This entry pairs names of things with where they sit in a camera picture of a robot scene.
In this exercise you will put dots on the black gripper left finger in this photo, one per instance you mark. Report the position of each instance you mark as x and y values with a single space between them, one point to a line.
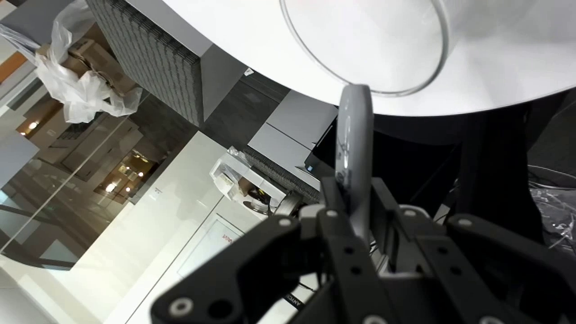
240 263

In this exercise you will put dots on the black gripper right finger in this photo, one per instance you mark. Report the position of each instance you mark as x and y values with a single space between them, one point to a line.
479 263

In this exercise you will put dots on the marker with blue cap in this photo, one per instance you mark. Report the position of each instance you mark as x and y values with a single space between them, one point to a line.
355 137

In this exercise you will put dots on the clear glass cup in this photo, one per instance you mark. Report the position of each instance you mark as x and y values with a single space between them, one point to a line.
360 47

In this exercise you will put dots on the white tray with clutter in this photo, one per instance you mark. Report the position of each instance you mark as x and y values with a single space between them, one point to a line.
240 176

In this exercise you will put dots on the white cabinet with grey cushion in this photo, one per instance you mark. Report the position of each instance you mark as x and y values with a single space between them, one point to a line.
155 54

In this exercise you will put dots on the white plastic bag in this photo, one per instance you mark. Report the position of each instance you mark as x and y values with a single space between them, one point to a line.
78 95

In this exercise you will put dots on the brown cardboard box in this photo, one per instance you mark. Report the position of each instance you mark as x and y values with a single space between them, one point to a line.
96 54

